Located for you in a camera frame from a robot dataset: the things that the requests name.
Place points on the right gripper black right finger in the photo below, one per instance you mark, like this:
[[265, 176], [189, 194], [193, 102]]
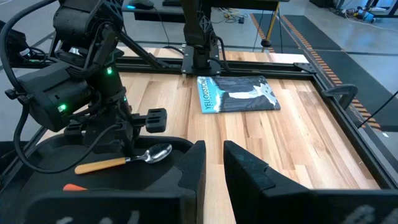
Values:
[[248, 193]]

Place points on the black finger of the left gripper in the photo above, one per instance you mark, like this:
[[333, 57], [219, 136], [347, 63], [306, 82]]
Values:
[[102, 144], [129, 144]]

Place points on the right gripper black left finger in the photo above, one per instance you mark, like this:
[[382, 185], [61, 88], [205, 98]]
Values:
[[186, 199]]

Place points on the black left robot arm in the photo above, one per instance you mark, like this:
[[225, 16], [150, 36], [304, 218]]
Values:
[[84, 18]]

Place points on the black plastic tray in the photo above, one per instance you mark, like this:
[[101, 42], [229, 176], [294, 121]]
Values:
[[130, 177]]

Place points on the Yellowstone picture book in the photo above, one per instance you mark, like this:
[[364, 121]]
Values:
[[242, 93]]

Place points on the dark desk top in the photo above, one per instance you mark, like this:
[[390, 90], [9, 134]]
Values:
[[155, 15]]

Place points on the black computer mouse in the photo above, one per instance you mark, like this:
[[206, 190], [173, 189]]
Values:
[[141, 3]]

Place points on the black power adapter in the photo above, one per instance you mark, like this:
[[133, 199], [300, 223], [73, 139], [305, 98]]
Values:
[[241, 20]]

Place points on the yellow pole with black foot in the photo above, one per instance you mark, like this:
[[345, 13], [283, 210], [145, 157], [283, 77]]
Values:
[[272, 25]]

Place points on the black orange-striped floor mat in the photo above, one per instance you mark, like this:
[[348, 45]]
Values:
[[357, 81], [286, 37]]

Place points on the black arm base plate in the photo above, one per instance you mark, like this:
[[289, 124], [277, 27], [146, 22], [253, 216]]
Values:
[[186, 67]]

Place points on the black aluminium rig frame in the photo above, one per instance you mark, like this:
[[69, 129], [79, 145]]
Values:
[[248, 66]]

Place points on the black frame clamp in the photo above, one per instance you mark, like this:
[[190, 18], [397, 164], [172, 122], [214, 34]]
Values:
[[342, 90]]

